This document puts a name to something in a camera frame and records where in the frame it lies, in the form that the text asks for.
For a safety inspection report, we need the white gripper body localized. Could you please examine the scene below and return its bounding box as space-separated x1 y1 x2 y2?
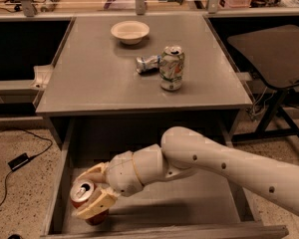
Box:
106 151 144 197

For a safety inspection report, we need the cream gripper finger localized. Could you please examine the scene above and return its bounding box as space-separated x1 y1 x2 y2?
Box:
77 162 109 183
72 187 120 220

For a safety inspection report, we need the orange coke can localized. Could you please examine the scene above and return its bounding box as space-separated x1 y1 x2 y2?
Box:
70 179 109 226

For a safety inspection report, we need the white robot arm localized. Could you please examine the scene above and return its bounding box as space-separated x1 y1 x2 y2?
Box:
74 126 299 220

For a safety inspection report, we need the open grey top drawer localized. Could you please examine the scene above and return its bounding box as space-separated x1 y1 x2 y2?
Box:
40 118 288 239

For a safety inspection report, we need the grey drawer cabinet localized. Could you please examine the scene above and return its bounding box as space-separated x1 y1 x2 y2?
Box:
35 13 255 151

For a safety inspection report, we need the crushed silver can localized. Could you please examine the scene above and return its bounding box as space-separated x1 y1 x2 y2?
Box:
136 55 161 74

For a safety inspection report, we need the green white soda can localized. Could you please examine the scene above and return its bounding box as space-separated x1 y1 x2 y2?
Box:
159 45 184 92

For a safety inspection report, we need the white bowl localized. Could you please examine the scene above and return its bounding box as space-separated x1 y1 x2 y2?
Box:
111 21 150 45

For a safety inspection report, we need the black power adapter with cable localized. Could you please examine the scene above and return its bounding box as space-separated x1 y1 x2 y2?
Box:
0 129 53 207

